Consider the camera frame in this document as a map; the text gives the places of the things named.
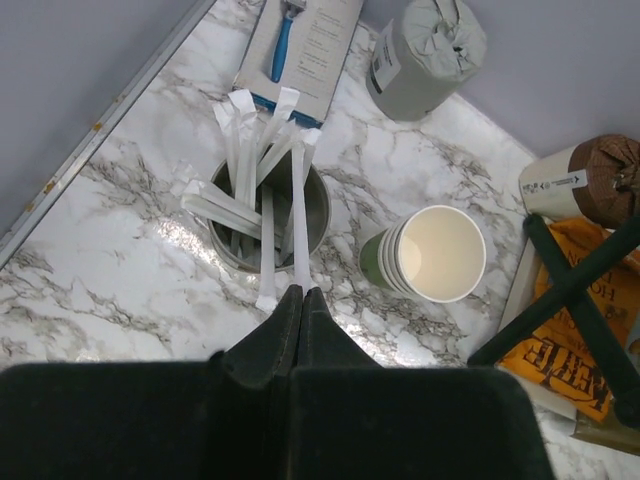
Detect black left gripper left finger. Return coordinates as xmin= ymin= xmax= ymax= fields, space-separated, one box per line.
xmin=1 ymin=285 xmax=304 ymax=479

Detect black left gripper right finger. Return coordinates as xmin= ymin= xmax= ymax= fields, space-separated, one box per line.
xmin=289 ymin=288 xmax=554 ymax=479

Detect white paper straw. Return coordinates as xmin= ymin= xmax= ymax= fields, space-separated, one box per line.
xmin=292 ymin=129 xmax=321 ymax=294

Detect stack of green paper cups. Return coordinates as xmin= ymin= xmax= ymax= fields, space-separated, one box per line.
xmin=359 ymin=205 xmax=487 ymax=304

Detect grey straw holder cup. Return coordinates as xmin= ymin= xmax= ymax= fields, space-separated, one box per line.
xmin=207 ymin=152 xmax=332 ymax=274

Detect orange kettle chips bag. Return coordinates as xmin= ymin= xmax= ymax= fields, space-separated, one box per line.
xmin=499 ymin=218 xmax=639 ymax=422

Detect olive brown snack bag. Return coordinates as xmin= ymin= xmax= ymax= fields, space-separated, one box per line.
xmin=572 ymin=413 xmax=639 ymax=452

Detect black and cream shelf rack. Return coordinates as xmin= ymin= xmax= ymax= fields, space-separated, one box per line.
xmin=467 ymin=214 xmax=639 ymax=429

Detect brown white wrapped roll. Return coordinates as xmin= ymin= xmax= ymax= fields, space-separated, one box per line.
xmin=519 ymin=134 xmax=639 ymax=229

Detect grey marbled canister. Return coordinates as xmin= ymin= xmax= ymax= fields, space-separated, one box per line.
xmin=366 ymin=0 xmax=487 ymax=121

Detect blue razor in package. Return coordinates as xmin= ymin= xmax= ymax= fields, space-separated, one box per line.
xmin=233 ymin=0 xmax=363 ymax=128

